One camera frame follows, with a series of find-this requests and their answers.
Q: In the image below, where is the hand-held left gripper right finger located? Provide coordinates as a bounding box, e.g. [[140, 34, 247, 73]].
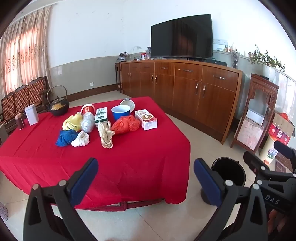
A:
[[194, 158, 270, 241]]

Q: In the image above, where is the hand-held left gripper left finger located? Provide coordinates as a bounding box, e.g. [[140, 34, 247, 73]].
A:
[[23, 158, 100, 241]]

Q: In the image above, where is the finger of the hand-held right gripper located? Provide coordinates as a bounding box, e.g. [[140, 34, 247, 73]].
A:
[[243, 151, 296, 185], [274, 140, 296, 173]]

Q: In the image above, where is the black plastic bucket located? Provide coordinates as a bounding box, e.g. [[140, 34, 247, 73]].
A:
[[201, 157, 246, 205]]

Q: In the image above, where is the blue cloth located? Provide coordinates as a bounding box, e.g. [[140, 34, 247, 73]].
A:
[[55, 129, 79, 147]]

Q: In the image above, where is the beige cloth bag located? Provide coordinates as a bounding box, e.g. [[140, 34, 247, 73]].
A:
[[97, 120, 115, 149]]

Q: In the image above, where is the clear plastic bag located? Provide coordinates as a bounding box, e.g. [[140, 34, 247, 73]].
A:
[[81, 112, 96, 133]]

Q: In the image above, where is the yellow plastic bag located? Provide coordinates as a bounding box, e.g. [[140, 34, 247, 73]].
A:
[[62, 112, 83, 131]]

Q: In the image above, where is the orange plastic bag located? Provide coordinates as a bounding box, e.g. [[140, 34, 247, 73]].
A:
[[111, 115, 141, 135]]

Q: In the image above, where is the green white carton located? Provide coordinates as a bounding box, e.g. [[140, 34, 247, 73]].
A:
[[94, 107, 108, 127]]

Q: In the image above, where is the red white paper cup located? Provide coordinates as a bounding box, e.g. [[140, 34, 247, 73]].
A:
[[81, 104, 96, 116]]

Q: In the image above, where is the red white food box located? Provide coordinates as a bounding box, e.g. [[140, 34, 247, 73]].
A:
[[134, 109, 158, 131]]

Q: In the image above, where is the white blue paper bowl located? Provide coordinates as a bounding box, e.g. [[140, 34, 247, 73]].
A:
[[120, 98, 136, 113]]

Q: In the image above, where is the person's right hand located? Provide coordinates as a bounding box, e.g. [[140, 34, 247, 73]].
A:
[[268, 209, 287, 234]]

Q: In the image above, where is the cream floral bin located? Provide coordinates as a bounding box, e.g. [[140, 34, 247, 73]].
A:
[[258, 137, 278, 163]]

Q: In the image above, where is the open cardboard box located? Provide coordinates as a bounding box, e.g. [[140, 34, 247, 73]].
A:
[[268, 112, 296, 145]]

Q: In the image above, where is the brown floor mat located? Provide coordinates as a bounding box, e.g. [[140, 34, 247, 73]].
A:
[[275, 160, 289, 173]]

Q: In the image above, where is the pink floral bag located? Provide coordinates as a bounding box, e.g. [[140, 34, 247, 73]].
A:
[[237, 116, 265, 151]]

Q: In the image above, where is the carved wooden stand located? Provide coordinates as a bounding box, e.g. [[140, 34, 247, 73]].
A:
[[231, 74, 280, 154]]

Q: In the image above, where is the black iron kettle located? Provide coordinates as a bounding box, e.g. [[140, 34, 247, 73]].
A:
[[47, 85, 70, 116]]

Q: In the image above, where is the potted plant white pot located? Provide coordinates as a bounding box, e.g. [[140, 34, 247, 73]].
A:
[[248, 44, 289, 82]]

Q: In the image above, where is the white canister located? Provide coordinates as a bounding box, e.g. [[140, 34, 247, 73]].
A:
[[25, 104, 40, 126]]

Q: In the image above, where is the brown jar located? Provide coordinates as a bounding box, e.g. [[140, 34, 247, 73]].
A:
[[15, 113, 26, 130]]

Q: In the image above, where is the wooden sideboard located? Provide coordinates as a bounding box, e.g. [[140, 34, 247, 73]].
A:
[[115, 59, 243, 144]]

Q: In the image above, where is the vase with dried branches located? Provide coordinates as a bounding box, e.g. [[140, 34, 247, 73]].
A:
[[231, 50, 241, 69]]

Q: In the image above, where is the black soundbar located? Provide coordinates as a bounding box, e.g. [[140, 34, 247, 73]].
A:
[[206, 59, 227, 66]]

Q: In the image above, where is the wooden bench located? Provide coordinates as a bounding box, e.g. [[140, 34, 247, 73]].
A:
[[0, 76, 50, 135]]

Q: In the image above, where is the beige patterned curtain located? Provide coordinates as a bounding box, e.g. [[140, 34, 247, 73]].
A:
[[0, 6, 52, 100]]

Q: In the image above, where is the black television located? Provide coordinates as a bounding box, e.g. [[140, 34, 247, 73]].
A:
[[151, 14, 213, 59]]

